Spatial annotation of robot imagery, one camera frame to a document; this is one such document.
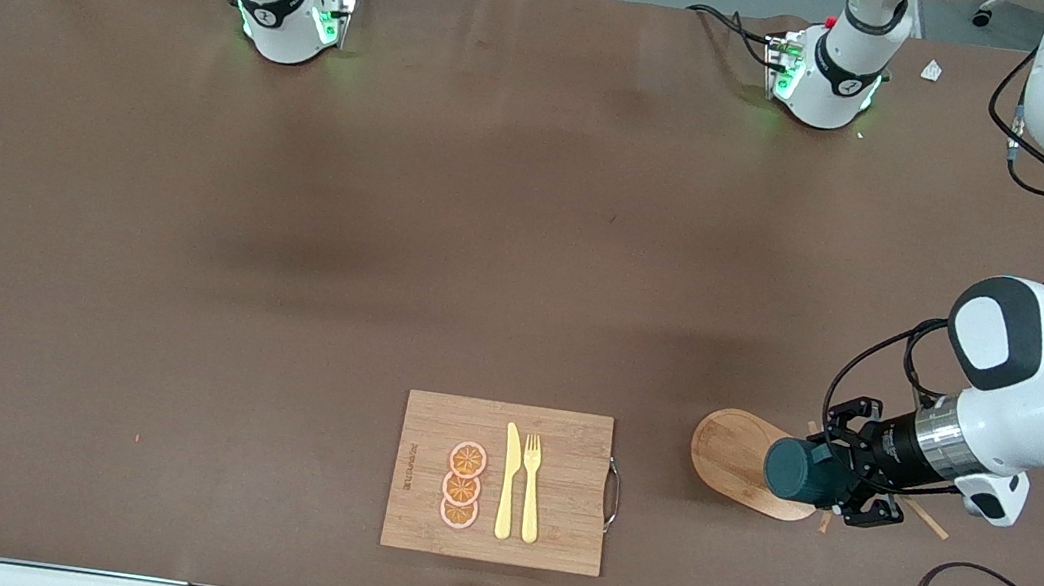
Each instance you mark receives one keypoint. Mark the black caster wheel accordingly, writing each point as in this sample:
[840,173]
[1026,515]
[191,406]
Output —
[986,11]

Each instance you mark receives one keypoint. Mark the wooden mug tree stand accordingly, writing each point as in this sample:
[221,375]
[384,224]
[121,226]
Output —
[732,457]

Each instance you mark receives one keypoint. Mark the wooden cutting board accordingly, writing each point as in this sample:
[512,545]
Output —
[555,499]

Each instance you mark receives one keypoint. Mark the small white paper scrap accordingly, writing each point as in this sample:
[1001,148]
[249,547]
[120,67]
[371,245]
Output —
[931,71]

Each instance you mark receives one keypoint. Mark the dark teal cup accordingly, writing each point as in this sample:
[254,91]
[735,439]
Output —
[796,470]

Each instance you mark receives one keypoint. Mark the yellow plastic fork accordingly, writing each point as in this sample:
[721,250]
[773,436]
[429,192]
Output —
[531,496]

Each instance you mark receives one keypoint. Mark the yellow plastic knife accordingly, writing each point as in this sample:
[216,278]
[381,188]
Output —
[508,483]

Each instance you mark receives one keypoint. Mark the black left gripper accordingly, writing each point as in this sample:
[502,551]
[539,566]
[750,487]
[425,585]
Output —
[892,451]

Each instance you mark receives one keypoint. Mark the orange slice toy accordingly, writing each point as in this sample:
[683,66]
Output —
[468,459]
[461,490]
[457,515]

